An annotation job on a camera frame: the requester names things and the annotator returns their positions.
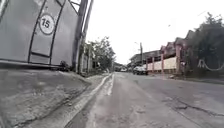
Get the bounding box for group of green trees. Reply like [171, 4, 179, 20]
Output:
[81, 36, 117, 75]

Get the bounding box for dark parked car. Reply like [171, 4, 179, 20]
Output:
[132, 65, 149, 76]

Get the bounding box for utility pole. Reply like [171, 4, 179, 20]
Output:
[139, 41, 144, 67]

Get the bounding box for row of roofed buildings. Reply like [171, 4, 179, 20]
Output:
[127, 29, 198, 68]

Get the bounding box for dark leaning pole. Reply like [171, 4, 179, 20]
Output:
[71, 0, 90, 73]
[79, 0, 95, 75]

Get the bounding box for grey concrete road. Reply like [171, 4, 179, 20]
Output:
[64, 72, 224, 128]

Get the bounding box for red and cream fence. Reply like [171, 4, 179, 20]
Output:
[145, 49, 183, 75]

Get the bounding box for round white sign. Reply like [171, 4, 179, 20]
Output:
[38, 12, 56, 36]

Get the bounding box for rough concrete pavement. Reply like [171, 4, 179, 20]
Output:
[0, 67, 115, 128]

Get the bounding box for grey concrete pavement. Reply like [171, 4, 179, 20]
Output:
[148, 72, 224, 85]

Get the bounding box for grey metal gate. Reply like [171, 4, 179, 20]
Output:
[0, 0, 83, 70]

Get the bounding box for dark trees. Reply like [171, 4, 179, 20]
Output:
[185, 12, 224, 78]

